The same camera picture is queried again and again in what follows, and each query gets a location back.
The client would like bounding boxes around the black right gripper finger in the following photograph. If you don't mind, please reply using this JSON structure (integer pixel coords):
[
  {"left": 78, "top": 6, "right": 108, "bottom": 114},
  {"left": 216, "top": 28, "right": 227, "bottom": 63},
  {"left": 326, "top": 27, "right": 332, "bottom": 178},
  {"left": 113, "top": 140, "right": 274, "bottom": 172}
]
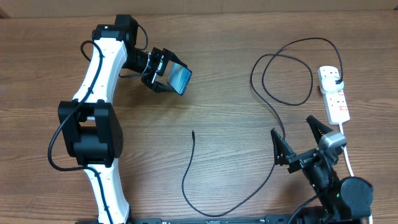
[
  {"left": 306, "top": 115, "right": 333, "bottom": 144},
  {"left": 271, "top": 128, "right": 295, "bottom": 166}
]

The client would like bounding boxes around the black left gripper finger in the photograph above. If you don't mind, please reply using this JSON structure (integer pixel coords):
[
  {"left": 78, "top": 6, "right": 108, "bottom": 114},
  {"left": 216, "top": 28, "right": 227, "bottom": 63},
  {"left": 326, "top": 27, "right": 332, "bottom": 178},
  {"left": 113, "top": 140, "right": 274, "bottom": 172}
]
[
  {"left": 153, "top": 81, "right": 175, "bottom": 93},
  {"left": 162, "top": 48, "right": 187, "bottom": 68}
]

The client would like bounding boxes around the black samsung smartphone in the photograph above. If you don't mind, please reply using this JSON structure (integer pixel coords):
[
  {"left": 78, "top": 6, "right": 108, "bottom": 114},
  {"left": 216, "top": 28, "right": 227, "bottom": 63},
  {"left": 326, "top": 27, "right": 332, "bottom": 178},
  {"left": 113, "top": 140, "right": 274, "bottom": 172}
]
[{"left": 167, "top": 63, "right": 192, "bottom": 96}]

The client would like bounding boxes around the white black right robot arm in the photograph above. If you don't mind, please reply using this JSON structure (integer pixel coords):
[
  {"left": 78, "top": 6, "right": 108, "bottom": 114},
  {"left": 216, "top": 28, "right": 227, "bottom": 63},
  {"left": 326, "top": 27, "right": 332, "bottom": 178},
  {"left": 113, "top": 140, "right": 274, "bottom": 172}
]
[{"left": 266, "top": 115, "right": 373, "bottom": 223}]

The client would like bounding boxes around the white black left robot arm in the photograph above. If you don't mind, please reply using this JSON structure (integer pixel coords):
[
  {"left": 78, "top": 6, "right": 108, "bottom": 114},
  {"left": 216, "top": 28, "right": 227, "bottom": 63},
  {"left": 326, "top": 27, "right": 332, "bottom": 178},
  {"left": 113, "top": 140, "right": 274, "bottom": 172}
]
[{"left": 54, "top": 14, "right": 192, "bottom": 223}]

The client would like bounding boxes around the white charger plug adapter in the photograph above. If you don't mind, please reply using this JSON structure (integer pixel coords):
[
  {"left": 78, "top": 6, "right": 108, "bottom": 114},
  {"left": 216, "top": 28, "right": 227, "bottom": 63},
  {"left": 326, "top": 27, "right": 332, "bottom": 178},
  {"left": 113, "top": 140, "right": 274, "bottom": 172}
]
[{"left": 320, "top": 77, "right": 345, "bottom": 94}]

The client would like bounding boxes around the white power strip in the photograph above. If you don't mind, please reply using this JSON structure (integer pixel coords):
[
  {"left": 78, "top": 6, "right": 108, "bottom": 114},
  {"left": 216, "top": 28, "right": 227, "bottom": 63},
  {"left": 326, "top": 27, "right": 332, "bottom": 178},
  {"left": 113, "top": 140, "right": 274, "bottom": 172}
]
[{"left": 317, "top": 65, "right": 350, "bottom": 125}]

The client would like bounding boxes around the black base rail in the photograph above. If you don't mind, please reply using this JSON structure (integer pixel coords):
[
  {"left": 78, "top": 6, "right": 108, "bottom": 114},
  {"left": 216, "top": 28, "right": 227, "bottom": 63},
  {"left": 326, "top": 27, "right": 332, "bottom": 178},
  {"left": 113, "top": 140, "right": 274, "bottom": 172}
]
[{"left": 74, "top": 213, "right": 352, "bottom": 224}]

